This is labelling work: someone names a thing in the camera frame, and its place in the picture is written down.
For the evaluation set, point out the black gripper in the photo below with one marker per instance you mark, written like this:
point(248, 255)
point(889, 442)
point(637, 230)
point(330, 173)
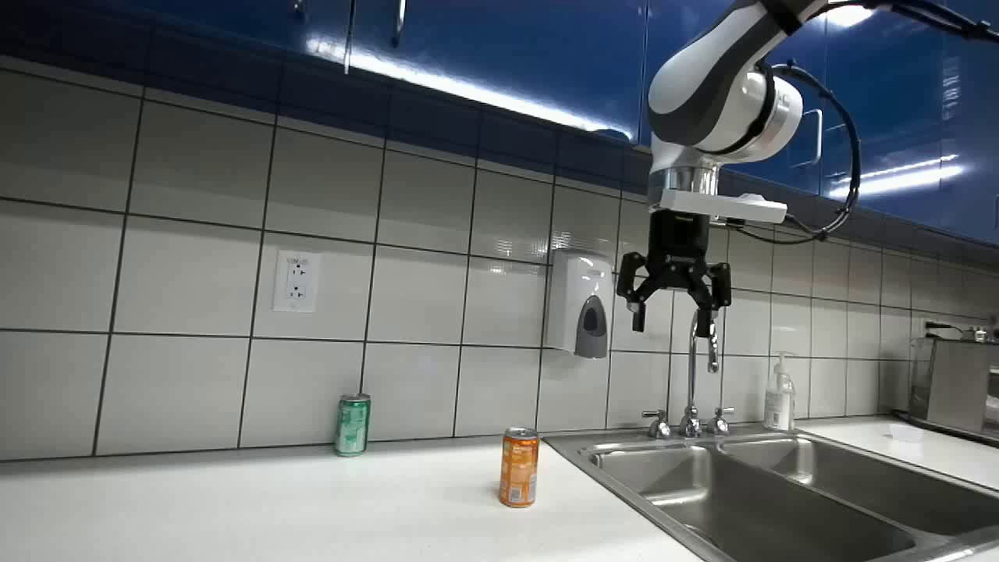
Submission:
point(678, 245)

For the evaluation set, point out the orange soda can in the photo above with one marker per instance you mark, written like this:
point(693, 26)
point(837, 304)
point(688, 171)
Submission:
point(519, 471)

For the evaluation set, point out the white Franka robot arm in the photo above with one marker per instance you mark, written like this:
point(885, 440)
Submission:
point(719, 74)

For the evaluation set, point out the stainless steel double sink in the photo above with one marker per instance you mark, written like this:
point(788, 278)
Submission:
point(792, 501)

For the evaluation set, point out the green soda can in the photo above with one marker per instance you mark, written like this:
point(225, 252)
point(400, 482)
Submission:
point(354, 426)

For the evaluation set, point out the chrome gooseneck faucet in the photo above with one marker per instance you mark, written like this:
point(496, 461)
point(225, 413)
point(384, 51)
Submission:
point(691, 396)

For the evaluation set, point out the white pump soap bottle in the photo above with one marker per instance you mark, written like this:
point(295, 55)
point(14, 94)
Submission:
point(777, 405)

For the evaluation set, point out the silver countertop appliance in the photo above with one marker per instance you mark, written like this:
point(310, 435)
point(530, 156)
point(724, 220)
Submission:
point(957, 384)

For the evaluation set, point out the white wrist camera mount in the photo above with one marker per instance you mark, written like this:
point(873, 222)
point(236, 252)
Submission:
point(719, 204)

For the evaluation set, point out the white wall soap dispenser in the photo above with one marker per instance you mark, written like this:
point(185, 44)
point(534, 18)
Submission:
point(574, 301)

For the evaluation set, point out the blue wall cabinets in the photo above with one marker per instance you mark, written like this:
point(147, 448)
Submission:
point(500, 47)

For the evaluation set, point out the white wall power outlet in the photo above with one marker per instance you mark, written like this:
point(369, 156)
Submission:
point(299, 283)

